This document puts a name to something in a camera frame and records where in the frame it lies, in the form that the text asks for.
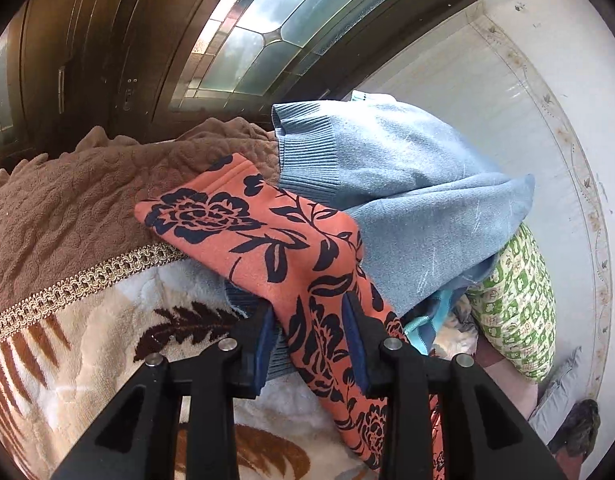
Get orange floral blouse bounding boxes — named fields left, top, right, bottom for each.
left=134, top=153, right=447, bottom=480

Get pink quilted mattress cover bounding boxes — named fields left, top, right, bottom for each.
left=475, top=336, right=539, bottom=419

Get grey blue pillow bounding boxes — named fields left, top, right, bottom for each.
left=528, top=346, right=582, bottom=444

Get dark fuzzy cushion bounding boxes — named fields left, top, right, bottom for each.
left=547, top=399, right=601, bottom=460

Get leaf print fleece blanket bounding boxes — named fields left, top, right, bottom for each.
left=0, top=259, right=371, bottom=479

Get teal striped knit garment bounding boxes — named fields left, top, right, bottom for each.
left=401, top=287, right=467, bottom=356

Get green checkered pillow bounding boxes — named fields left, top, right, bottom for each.
left=467, top=224, right=556, bottom=382

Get brown quilted bedspread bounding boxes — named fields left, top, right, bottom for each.
left=0, top=117, right=280, bottom=342

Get light blue knit sweater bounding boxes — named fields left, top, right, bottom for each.
left=272, top=91, right=535, bottom=319

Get stained glass window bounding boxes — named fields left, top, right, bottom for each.
left=169, top=0, right=385, bottom=112

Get brown wooden window frame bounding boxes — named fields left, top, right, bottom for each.
left=0, top=0, right=475, bottom=170

